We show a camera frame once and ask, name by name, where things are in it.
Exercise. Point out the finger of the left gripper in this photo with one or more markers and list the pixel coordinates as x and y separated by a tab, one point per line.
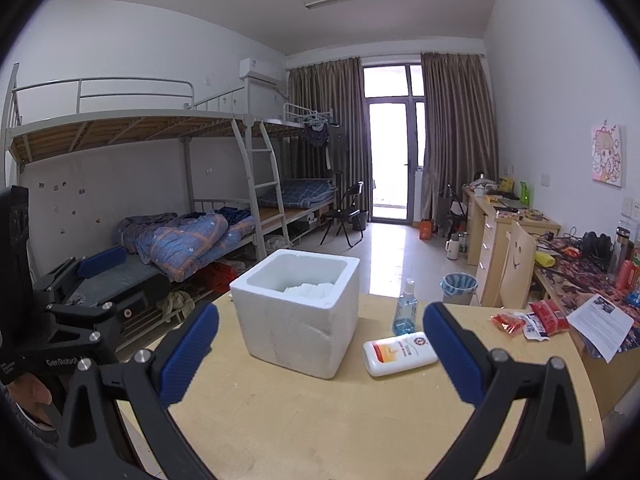
101	262

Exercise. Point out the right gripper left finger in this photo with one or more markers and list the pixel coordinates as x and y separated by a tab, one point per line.
94	443

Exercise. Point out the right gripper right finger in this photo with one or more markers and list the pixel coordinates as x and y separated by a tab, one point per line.
548	442

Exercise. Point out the white tissue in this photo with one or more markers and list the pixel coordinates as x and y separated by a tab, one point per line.
309	291

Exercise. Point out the person's left hand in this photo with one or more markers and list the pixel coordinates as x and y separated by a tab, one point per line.
31	396

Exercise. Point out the blue orange quilt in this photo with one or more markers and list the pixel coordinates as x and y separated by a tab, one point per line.
180	246

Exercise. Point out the metal bunk bed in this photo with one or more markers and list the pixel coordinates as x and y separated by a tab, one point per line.
92	151

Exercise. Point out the red snack packet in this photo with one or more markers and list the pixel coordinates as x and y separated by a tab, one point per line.
552	319

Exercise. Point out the orange snack packet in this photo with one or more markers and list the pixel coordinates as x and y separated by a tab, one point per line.
508	323

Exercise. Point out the white printed paper sheet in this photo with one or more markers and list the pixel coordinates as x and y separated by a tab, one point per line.
603	324

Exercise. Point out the white lotion pump bottle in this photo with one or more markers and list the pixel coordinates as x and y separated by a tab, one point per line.
409	349

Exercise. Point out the blue lined trash bin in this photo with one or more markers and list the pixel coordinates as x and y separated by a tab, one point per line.
458	288

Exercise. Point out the wooden smiley chair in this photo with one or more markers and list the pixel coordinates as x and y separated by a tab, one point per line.
518	268

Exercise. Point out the white styrofoam box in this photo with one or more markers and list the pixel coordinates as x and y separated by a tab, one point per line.
308	336

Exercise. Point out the wooden drawer desk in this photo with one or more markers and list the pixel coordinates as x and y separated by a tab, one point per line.
488	244

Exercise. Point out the black folding chair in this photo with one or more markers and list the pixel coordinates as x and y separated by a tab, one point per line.
346	210

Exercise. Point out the white air conditioner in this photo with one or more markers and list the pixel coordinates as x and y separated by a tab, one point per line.
263	71

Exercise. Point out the brown left curtain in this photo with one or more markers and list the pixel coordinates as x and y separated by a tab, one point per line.
340	149

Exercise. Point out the brown curtain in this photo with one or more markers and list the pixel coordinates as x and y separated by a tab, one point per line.
340	149
461	137

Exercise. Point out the brown right curtain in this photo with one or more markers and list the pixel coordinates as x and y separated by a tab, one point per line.
461	137

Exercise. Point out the glass balcony door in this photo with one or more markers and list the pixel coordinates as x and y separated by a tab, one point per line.
395	100

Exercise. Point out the pink cartoon wall picture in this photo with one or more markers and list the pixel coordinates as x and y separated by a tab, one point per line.
607	154

